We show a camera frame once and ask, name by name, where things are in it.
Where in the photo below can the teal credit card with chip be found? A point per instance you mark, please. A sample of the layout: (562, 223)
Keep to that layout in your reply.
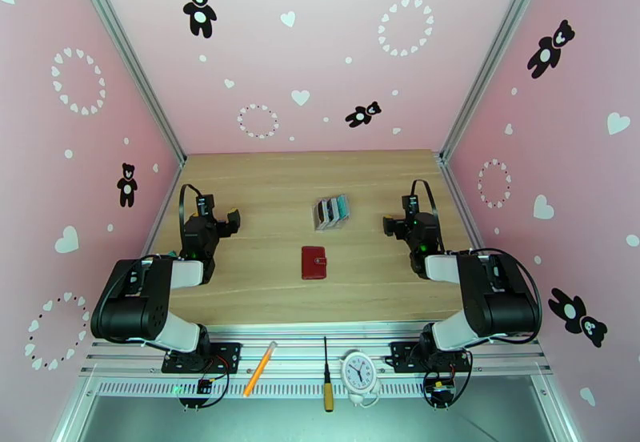
(343, 207)

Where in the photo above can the black VIP card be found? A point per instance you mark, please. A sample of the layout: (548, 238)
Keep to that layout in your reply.
(331, 211)

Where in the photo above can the red leather card holder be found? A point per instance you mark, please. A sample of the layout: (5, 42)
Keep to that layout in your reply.
(313, 263)

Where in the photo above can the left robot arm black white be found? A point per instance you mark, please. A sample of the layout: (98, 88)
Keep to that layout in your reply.
(130, 305)

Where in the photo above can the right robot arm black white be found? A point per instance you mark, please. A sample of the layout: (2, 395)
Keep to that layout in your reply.
(500, 300)

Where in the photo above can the clear acrylic card box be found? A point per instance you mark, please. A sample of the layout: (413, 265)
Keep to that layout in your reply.
(317, 224)

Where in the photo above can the white alarm clock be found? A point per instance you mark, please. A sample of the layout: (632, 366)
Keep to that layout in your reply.
(358, 369)

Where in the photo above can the orange pencil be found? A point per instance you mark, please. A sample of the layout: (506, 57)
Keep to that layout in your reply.
(260, 368)

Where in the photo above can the small black connector board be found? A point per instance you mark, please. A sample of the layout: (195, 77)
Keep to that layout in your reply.
(204, 385)

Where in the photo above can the black yellow power connector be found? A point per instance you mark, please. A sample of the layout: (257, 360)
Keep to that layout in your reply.
(440, 390)

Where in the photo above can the grey metal shelf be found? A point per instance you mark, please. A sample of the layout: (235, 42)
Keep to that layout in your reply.
(300, 420)

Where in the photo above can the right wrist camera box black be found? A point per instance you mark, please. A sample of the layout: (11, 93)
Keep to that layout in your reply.
(411, 204)

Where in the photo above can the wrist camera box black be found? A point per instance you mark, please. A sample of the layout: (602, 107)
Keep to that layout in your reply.
(411, 204)
(205, 204)

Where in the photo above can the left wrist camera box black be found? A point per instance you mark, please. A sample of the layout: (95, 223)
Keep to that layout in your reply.
(205, 204)

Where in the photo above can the aluminium table side rail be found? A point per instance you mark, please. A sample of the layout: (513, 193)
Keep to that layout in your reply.
(167, 195)
(457, 195)

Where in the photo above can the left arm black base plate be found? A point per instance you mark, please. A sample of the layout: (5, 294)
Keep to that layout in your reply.
(230, 353)

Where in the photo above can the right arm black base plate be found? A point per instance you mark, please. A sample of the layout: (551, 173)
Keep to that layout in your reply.
(400, 355)

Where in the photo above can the aluminium front rail bed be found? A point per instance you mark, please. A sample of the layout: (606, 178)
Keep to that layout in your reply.
(300, 355)

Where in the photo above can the aluminium frame post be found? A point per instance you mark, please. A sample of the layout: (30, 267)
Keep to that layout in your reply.
(131, 55)
(492, 55)

